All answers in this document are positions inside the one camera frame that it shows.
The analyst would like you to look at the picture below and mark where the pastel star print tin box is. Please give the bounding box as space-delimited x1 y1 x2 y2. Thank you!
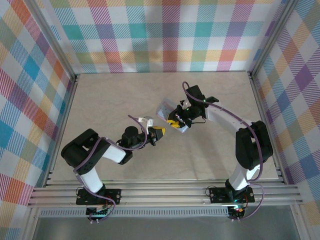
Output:
155 98 190 135

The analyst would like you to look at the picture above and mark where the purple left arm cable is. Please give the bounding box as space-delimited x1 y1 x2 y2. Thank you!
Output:
73 114 151 226

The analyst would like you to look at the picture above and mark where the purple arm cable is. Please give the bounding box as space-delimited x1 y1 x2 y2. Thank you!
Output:
73 114 151 226
181 81 266 222

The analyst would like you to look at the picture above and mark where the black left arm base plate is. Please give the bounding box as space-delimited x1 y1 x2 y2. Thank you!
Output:
75 187 123 206

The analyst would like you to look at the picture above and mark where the wide aluminium mounting rail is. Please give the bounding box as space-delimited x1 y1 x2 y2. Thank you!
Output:
26 179 304 209

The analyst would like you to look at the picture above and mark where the aluminium side rail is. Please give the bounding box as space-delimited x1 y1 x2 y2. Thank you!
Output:
246 71 289 185
42 73 81 188

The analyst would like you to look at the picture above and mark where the grey slotted cable duct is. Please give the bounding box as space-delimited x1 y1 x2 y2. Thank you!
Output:
39 208 230 218

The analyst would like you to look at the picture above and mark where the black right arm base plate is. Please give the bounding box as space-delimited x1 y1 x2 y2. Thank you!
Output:
208 186 256 204

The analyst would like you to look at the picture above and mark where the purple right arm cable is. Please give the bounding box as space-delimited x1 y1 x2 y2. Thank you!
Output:
181 81 266 222

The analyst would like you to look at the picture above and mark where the aluminium corner post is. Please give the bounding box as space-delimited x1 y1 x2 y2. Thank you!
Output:
24 0 78 81
248 0 300 77

